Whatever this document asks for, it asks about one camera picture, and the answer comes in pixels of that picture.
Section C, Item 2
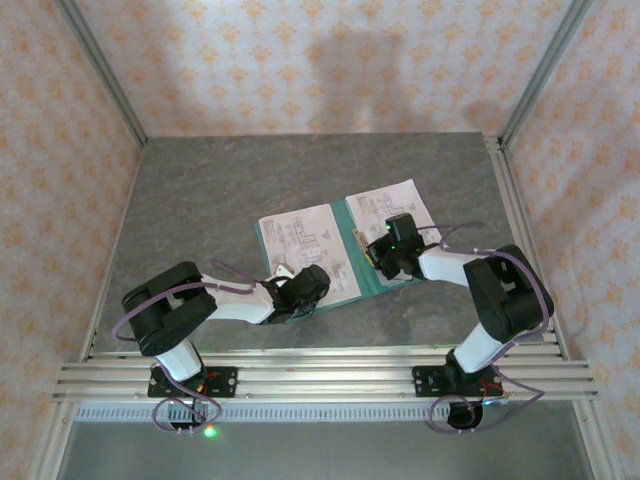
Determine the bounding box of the white technical drawing paper sheet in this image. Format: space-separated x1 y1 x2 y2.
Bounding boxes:
344 178 436 241
257 202 362 302

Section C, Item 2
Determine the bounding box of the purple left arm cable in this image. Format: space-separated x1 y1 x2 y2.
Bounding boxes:
110 258 266 435

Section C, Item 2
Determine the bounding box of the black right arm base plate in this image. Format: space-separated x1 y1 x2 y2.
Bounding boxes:
412 364 501 399

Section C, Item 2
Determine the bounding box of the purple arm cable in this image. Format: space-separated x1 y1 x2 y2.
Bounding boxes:
110 258 266 435
417 222 556 435

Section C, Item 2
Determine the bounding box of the aluminium corner frame post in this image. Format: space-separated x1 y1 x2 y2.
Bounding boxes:
53 0 150 147
498 0 596 149

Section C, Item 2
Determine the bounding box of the wide aluminium front beam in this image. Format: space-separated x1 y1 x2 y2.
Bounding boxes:
52 360 600 404

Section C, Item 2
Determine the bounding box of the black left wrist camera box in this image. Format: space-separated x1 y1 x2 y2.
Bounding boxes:
293 263 332 297

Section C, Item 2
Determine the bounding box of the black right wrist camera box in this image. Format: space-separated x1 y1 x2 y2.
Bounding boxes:
383 213 418 251

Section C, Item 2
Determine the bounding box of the metal folder clip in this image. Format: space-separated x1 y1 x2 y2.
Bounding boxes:
353 228 375 266

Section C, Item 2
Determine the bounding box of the white slotted cable duct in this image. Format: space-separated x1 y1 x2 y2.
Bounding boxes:
74 402 581 424

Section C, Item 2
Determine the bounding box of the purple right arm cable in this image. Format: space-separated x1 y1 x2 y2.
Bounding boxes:
417 222 556 435

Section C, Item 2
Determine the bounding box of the aluminium table edge rail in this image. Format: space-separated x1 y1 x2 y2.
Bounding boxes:
79 343 571 362

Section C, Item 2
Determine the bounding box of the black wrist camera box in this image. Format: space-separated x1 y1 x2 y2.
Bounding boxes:
293 263 332 297
383 213 418 251

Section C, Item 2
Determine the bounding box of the green file folder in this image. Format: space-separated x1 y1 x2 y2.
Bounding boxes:
253 198 426 315

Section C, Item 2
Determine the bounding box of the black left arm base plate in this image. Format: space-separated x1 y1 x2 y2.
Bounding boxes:
147 366 239 400

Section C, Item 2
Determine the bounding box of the aluminium frame leg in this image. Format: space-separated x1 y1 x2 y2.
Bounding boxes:
574 399 629 480
27 399 79 480

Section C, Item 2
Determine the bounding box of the aluminium side frame rail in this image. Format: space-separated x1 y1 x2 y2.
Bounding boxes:
78 142 149 361
482 132 571 361

